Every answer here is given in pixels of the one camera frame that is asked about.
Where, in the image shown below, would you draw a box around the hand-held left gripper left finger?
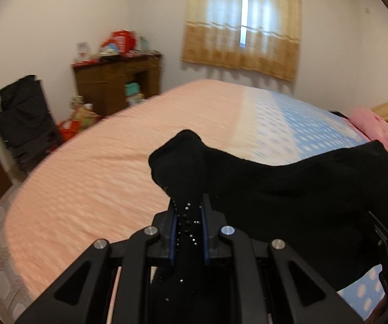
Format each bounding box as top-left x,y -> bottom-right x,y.
15,200 -> 178,324

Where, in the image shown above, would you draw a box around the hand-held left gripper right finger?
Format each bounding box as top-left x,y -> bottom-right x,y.
200,195 -> 365,324

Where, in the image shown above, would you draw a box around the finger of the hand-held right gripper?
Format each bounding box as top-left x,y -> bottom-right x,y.
369,211 -> 388,271

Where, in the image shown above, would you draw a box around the black pants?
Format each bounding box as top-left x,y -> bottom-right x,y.
148,129 -> 388,324

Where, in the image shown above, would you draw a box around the pink bed sheet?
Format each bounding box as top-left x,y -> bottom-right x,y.
1,79 -> 282,309

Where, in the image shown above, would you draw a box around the pink pillow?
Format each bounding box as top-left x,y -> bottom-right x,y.
347,106 -> 388,161

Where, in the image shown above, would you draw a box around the blue polka dot blanket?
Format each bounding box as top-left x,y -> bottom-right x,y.
241,86 -> 388,316

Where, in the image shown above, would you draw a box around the brown wooden desk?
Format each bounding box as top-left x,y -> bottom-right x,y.
71,53 -> 164,117

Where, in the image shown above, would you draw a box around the black folded chair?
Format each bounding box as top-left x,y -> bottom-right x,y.
0,74 -> 65,173

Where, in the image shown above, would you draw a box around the yellow patterned curtain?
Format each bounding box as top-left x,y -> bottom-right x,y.
180,0 -> 303,82

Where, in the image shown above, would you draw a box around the white card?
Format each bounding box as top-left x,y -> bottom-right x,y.
76,41 -> 91,62

